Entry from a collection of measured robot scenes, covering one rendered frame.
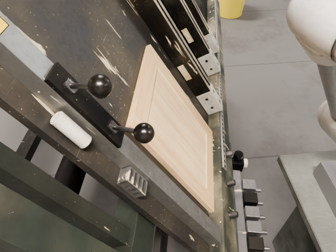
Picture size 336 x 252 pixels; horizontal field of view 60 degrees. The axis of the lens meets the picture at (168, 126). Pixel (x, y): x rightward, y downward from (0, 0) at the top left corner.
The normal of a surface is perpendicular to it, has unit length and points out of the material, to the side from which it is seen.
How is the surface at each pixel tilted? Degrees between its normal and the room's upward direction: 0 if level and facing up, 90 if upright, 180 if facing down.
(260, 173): 0
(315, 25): 77
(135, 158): 59
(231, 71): 0
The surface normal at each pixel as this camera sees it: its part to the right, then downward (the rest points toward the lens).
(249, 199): 0.00, -0.68
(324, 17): -0.82, -0.07
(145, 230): 0.85, -0.30
